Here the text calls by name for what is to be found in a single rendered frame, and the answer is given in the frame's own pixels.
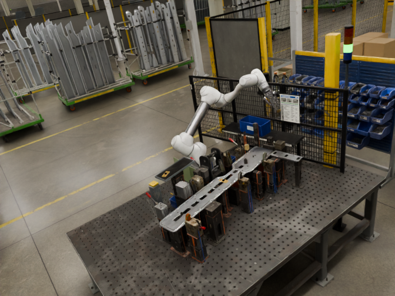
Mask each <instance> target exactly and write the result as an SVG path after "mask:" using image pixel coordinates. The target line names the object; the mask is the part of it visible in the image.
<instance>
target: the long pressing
mask: <svg viewBox="0 0 395 296"><path fill-rule="evenodd" d="M264 152H266V153H267V156H266V158H268V157H269V156H270V155H271V154H272V153H273V152H274V151H273V150H270V149H265V148H262V147H257V146H255V147H254V148H252V149H251V150H249V151H248V152H247V153H246V154H244V155H243V156H242V157H241V158H239V159H238V160H237V161H235V162H234V163H233V164H232V167H233V169H232V170H231V171H230V172H228V174H226V175H225V176H221V177H216V178H215V179H213V180H212V181H211V182H210V183H208V184H207V185H206V186H204V187H203V188H202V189H201V190H199V191H198V192H197V193H196V194H194V195H193V196H192V197H191V198H189V199H188V200H186V201H185V202H184V203H183V204H181V205H180V206H179V207H178V208H176V209H175V210H173V211H172V212H171V213H170V214H168V215H167V216H166V217H165V218H163V219H162V220H161V221H160V222H159V225H160V226H161V227H163V228H165V229H166V230H168V231H170V232H173V233H174V232H177V231H178V230H179V229H181V228H182V227H183V226H184V225H185V221H186V220H185V215H186V214H187V213H189V214H190V215H191V217H195V216H196V215H197V214H199V213H200V212H201V211H202V210H203V209H204V208H205V207H206V206H208V205H209V204H210V203H211V202H212V201H213V200H215V199H216V198H218V197H219V196H220V195H221V194H222V193H223V192H225V191H226V190H227V189H228V188H229V187H230V186H232V185H233V184H234V183H235V182H237V174H238V172H239V171H241V172H242V176H244V175H245V174H246V173H249V172H251V171H253V170H254V169H255V168H256V167H257V166H258V165H260V164H261V163H262V158H263V153H264ZM253 156H254V157H253ZM244 159H247V164H244ZM240 166H243V167H242V168H241V169H240V168H239V167H240ZM235 170H238V171H237V172H236V173H233V172H234V171H235ZM230 174H231V175H232V176H231V177H230V178H229V179H227V180H228V182H227V183H222V184H221V185H220V186H219V187H218V188H214V187H215V186H217V185H218V184H219V183H220V182H221V181H219V180H220V179H225V178H227V176H229V175H230ZM211 189H214V191H212V192H211V193H208V192H209V191H210V190H211ZM204 195H207V196H206V197H205V198H204V199H203V200H200V198H202V197H203V196H204ZM197 201H198V202H199V203H198V204H197V205H195V206H194V207H192V206H191V205H193V204H194V203H195V202H197ZM188 208H189V209H190V210H189V211H188V212H187V213H186V214H183V215H182V216H181V215H180V212H184V211H185V210H187V209H188ZM178 216H181V218H180V219H178V220H177V221H174V219H175V218H176V217H178Z"/></svg>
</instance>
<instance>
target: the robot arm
mask: <svg viewBox="0 0 395 296"><path fill-rule="evenodd" d="M254 85H258V87H259V89H260V90H261V91H262V92H263V94H264V98H263V100H265V101H267V100H266V98H269V100H270V102H271V104H270V103H269V102H268V101H267V103H268V104H269V105H270V106H273V108H275V109H276V107H275V105H274V104H273V103H272V101H271V99H270V97H272V98H273V100H274V101H275V102H276V106H277V107H278V108H279V104H278V98H277V96H276V91H274V92H273V91H271V89H270V87H269V85H268V83H267V82H266V78H265V76H264V75H263V73H262V72H261V71H260V70H259V69H254V70H252V71H251V74H249V75H244V76H242V77H241V78H240V80H239V84H238V85H237V86H236V88H235V90H234V91H232V92H230V93H227V94H225V95H224V94H222V93H220V92H219V91H218V90H216V89H214V88H213V87H210V86H204V87H203V88H201V90H200V95H201V96H202V98H201V103H200V105H199V107H198V109H197V110H196V112H195V114H194V116H193V118H192V120H191V121H190V123H189V125H188V127H187V129H186V131H185V132H183V133H181V134H180V135H177V136H175V137H174V138H173V139H172V142H171V145H172V147H173V148H174V149H175V150H176V151H177V152H179V153H181V154H183V155H185V156H187V157H188V158H190V157H193V158H194V159H195V160H196V162H197V163H198V164H199V165H200V161H199V157H200V156H204V155H205V154H206V146H205V145H204V144H203V143H201V142H196V143H195V144H194V143H193V141H194V138H193V136H194V134H195V132H196V131H197V129H198V127H199V125H200V123H201V121H202V119H203V118H204V116H205V114H206V112H207V110H208V108H209V106H211V105H212V104H213V103H214V104H215V106H216V107H224V106H226V105H228V104H229V103H230V102H231V101H232V100H233V99H234V98H235V97H236V96H238V95H239V93H240V90H241V89H243V88H244V89H247V88H249V87H252V86H254ZM273 94H275V97H276V100H277V101H276V100H275V98H274V97H273ZM279 109H280V108H279ZM276 110H277V109H276ZM190 167H193V168H194V169H199V166H198V165H197V164H196V163H195V162H194V163H193V164H191V165H190Z"/></svg>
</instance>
